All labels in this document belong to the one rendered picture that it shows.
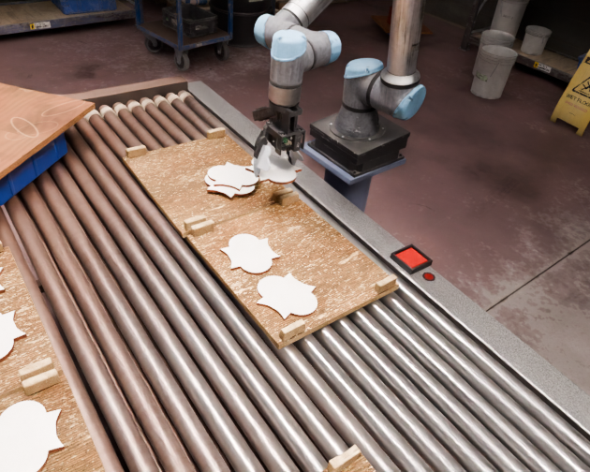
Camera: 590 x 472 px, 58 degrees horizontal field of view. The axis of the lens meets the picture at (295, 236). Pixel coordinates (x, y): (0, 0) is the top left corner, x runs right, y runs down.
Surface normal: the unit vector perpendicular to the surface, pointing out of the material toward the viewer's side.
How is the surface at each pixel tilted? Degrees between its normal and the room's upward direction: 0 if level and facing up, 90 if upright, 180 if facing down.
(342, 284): 0
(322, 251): 0
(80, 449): 0
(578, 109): 78
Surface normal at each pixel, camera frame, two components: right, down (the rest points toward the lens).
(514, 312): 0.09, -0.77
